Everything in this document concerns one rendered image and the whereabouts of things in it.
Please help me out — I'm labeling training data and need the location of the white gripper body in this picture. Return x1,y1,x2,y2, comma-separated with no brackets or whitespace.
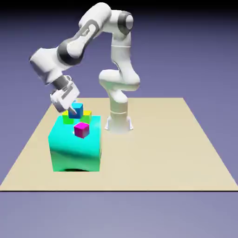
49,81,80,113

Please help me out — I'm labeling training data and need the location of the small blue cube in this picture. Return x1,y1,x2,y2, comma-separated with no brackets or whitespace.
68,102,84,119

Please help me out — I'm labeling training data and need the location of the small yellow cube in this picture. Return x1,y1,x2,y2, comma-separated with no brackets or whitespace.
61,109,93,125

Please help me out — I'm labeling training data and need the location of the small magenta cube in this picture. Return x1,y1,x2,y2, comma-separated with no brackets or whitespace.
73,122,90,139

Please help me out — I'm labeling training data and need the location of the large cyan box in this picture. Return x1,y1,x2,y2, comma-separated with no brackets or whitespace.
47,115,102,172

